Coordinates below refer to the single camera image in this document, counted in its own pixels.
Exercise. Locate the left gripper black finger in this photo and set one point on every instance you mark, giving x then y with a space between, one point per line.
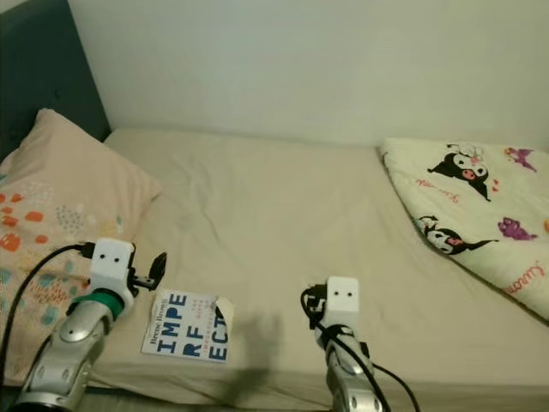
159 270

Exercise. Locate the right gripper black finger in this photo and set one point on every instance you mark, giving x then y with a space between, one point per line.
314 307

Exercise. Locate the white book with blue letters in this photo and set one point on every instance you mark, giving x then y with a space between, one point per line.
184 335

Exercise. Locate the pink patterned pillow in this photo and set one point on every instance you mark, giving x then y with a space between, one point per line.
60 180

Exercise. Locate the beige sheeted bed mattress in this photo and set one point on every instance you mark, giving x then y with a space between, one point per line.
292 223

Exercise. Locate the cream cartoon print quilt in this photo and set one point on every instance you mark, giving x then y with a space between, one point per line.
472 206

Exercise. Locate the blue-grey upholstered headboard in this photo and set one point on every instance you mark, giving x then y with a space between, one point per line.
43 77

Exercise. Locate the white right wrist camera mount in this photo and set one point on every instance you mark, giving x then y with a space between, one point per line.
343 296

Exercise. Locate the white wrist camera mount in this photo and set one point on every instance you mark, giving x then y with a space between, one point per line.
113 262
343 296

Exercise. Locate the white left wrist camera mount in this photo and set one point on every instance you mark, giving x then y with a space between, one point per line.
113 262

